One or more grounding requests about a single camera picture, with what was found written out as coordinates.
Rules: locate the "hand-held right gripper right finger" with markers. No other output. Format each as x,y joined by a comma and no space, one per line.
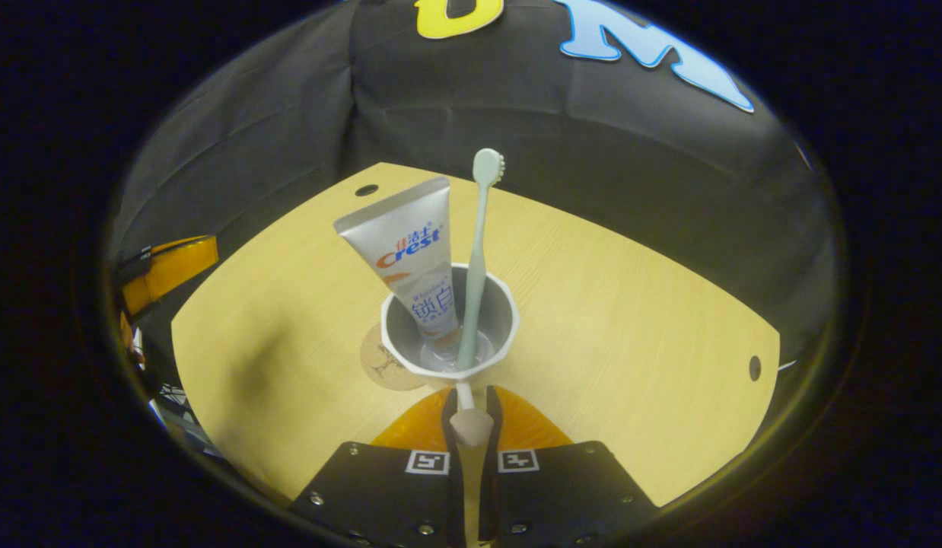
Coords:
489,487

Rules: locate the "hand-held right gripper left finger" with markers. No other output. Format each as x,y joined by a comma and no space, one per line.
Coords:
453,487

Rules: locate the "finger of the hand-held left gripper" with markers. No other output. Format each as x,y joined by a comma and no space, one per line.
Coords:
174,262

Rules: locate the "round cork coaster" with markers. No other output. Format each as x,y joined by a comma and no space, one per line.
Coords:
376,365

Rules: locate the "white toothpaste tube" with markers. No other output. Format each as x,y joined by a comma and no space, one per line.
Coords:
406,243

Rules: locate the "pale green toothbrush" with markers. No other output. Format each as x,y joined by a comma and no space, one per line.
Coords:
478,251

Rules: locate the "black backdrop cloth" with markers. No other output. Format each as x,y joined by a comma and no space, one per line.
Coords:
517,122

